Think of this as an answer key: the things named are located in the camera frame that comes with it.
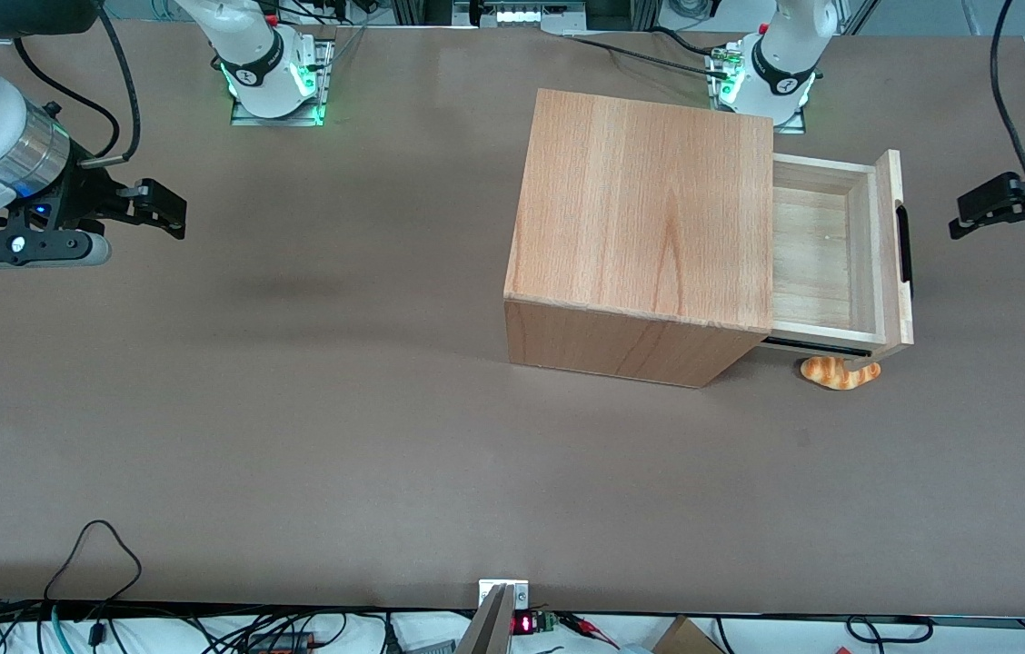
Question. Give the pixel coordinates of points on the white lit device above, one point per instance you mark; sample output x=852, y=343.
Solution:
x=526, y=14

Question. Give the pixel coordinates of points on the striped bread roll toy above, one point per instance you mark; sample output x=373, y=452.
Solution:
x=830, y=374

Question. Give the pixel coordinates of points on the wooden drawer cabinet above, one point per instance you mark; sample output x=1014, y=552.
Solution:
x=640, y=209

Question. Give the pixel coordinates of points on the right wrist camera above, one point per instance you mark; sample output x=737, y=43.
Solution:
x=22, y=247

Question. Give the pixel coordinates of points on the orange black device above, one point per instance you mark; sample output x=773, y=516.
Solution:
x=281, y=643

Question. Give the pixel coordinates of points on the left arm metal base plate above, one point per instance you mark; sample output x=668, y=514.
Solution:
x=794, y=125

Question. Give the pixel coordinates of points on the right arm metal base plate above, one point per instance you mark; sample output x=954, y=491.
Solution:
x=323, y=82

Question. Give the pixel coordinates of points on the grey slanted post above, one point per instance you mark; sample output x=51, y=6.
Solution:
x=490, y=627

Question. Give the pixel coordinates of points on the small aluminium bracket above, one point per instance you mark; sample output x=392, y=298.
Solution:
x=522, y=595

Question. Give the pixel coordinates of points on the red clip leads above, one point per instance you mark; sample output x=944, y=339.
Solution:
x=590, y=627

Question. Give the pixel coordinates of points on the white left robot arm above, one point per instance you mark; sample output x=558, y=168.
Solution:
x=785, y=64

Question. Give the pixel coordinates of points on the red LED display module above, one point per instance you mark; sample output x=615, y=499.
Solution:
x=526, y=624

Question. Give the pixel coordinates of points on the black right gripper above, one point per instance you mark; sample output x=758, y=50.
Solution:
x=84, y=202

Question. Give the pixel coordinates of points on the brown cardboard piece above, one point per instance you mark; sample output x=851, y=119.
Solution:
x=685, y=639

